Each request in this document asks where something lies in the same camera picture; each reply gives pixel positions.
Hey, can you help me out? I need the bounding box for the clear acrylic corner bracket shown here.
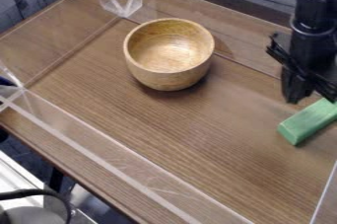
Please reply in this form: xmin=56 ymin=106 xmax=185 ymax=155
xmin=98 ymin=0 xmax=142 ymax=18

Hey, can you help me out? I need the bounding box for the black table leg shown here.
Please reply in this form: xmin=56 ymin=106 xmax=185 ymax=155
xmin=49 ymin=168 xmax=64 ymax=192

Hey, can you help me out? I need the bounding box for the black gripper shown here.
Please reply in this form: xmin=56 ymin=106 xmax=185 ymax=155
xmin=266 ymin=21 xmax=337 ymax=105

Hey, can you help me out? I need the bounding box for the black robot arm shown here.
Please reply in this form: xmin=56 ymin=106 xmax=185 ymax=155
xmin=266 ymin=0 xmax=337 ymax=104

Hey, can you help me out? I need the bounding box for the grey metal base plate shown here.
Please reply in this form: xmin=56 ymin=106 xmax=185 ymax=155
xmin=0 ymin=205 xmax=97 ymax=224

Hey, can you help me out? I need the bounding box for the light wooden bowl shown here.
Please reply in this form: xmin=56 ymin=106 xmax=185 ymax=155
xmin=123 ymin=18 xmax=214 ymax=91

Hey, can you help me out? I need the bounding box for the black cable loop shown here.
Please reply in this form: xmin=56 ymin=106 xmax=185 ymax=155
xmin=0 ymin=187 xmax=73 ymax=224

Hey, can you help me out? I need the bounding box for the clear acrylic front barrier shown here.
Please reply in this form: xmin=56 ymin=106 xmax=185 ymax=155
xmin=0 ymin=67 xmax=254 ymax=224

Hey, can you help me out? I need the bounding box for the green rectangular block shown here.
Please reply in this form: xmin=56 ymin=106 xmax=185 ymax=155
xmin=278 ymin=99 xmax=337 ymax=146

